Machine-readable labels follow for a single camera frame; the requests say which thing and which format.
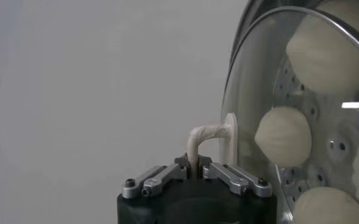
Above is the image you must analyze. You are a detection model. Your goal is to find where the round glass pot lid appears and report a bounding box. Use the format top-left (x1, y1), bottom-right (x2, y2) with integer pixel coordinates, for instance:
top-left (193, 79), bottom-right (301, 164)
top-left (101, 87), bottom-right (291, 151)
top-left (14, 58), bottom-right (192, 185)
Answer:
top-left (187, 5), bottom-right (359, 224)

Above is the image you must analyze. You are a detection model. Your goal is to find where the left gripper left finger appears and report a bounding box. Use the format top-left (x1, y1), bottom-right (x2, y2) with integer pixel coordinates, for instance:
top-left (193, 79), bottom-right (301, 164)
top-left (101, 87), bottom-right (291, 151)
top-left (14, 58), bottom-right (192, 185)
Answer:
top-left (121, 153), bottom-right (188, 200)

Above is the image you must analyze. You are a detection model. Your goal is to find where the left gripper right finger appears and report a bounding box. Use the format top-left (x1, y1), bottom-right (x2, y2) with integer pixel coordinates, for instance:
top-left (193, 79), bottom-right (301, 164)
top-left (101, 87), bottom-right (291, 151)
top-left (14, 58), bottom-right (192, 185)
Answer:
top-left (197, 154), bottom-right (273, 198)

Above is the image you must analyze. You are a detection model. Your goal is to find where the stainless steel steamer basket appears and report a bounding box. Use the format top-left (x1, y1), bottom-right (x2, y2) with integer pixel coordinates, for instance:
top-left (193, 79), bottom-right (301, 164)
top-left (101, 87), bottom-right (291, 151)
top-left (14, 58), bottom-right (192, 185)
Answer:
top-left (229, 0), bottom-right (359, 224)

